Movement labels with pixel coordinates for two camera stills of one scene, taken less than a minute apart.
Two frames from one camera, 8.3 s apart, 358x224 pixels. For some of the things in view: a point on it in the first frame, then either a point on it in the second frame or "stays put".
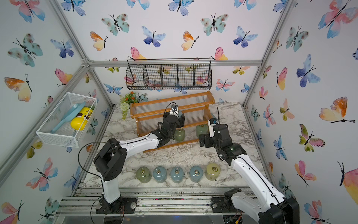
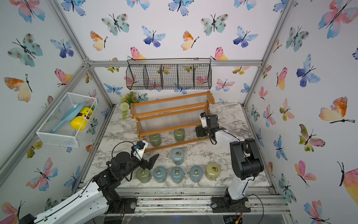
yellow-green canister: (212, 171) stays put
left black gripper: (181, 123) to (150, 162)
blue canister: (176, 174) stays put
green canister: (143, 175) stays put
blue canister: (160, 174) stays put
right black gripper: (202, 138) to (199, 130)
